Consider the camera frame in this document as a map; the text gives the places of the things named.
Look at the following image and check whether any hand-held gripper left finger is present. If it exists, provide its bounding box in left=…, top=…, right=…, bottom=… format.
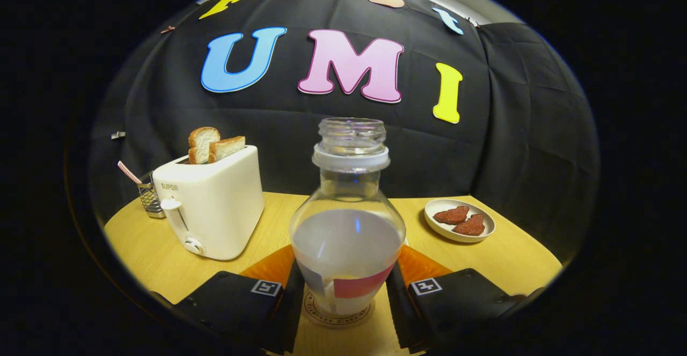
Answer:
left=174, top=244, right=305, bottom=354

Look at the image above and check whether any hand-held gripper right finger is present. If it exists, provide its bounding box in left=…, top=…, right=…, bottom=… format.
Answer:
left=385, top=244, right=529, bottom=352

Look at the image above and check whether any round brown coaster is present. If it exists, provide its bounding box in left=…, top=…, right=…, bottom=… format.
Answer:
left=303, top=289, right=372, bottom=327

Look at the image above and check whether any clear plastic juice bottle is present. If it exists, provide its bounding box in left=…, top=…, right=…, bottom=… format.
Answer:
left=289, top=118, right=407, bottom=316

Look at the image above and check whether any oval white plate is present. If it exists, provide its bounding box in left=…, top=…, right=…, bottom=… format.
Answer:
left=424, top=199, right=496, bottom=243

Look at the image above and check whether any red sausage piece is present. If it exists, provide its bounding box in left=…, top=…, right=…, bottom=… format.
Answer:
left=434, top=206, right=470, bottom=224
left=452, top=214, right=486, bottom=236

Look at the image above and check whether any wooden table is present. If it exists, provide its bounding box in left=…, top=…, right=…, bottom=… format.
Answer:
left=103, top=192, right=563, bottom=356

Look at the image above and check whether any cream toaster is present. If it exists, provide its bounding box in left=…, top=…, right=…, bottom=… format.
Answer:
left=152, top=145, right=265, bottom=261

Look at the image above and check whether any pale bread slice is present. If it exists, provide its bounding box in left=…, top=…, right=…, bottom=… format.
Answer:
left=208, top=136, right=246, bottom=163

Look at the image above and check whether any bread slice with brown crust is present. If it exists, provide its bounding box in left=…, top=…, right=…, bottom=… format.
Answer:
left=188, top=127, right=221, bottom=164

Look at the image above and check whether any pink checked straw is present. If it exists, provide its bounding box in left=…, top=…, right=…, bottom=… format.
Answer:
left=118, top=161, right=143, bottom=185

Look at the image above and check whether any black backdrop cloth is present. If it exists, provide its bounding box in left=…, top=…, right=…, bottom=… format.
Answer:
left=89, top=0, right=601, bottom=263

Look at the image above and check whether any metal wire basket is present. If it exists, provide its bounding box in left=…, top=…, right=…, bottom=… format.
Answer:
left=137, top=171, right=166, bottom=219

